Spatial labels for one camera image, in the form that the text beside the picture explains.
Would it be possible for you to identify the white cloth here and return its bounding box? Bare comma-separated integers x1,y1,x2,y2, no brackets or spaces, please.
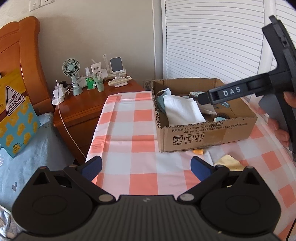
164,95,206,126

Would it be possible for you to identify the blue surgical face mask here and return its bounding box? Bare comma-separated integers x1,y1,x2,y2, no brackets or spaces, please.
156,88,174,114

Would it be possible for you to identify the blue white plush doll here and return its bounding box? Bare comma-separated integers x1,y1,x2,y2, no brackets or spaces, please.
214,116,227,122

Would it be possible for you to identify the brown hair scrunchie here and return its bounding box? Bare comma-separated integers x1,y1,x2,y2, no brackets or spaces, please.
217,113,231,119

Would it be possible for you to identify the person's right hand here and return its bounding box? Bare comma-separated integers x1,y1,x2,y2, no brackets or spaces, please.
259,92,295,152

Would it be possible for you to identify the yellow cleaning cloth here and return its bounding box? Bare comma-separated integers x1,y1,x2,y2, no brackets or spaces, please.
214,155,244,171

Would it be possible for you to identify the small orange cap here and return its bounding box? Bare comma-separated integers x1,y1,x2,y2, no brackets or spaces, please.
193,149,204,155

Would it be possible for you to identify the blue bed sheet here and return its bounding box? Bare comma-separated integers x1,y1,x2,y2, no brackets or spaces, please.
0,112,75,241

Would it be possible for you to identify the wooden nightstand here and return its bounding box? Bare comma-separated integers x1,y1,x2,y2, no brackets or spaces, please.
53,80,144,164

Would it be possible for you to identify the pink checkered tablecloth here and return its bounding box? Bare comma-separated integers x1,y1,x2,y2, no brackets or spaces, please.
85,91,296,237

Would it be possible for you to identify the brown cardboard box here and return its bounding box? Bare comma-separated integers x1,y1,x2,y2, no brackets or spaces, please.
151,78,257,152

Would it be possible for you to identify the white louvered closet door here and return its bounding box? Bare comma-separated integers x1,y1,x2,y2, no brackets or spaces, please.
162,0,295,83

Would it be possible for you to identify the yellow blue snack bag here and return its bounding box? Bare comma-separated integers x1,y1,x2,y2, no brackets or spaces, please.
0,69,40,157

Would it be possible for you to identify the green small box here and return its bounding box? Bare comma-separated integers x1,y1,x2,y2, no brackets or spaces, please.
85,76,96,90

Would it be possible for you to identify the white remote control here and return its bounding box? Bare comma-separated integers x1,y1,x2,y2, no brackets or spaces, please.
107,76,132,88

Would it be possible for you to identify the green tube bottle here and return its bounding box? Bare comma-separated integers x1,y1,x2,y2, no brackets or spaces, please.
94,71,104,92

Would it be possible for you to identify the white tube container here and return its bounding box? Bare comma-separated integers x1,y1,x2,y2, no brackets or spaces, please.
90,59,101,74

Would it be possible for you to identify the green desk fan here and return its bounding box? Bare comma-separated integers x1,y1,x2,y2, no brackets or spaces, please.
62,58,82,96

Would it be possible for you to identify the wooden headboard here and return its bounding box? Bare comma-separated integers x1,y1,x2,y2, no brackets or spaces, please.
1,16,54,115

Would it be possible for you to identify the white charger with cable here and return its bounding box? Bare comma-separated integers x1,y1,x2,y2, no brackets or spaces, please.
55,81,86,158

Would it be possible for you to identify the white wall socket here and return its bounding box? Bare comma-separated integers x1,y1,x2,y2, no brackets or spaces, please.
29,0,55,12

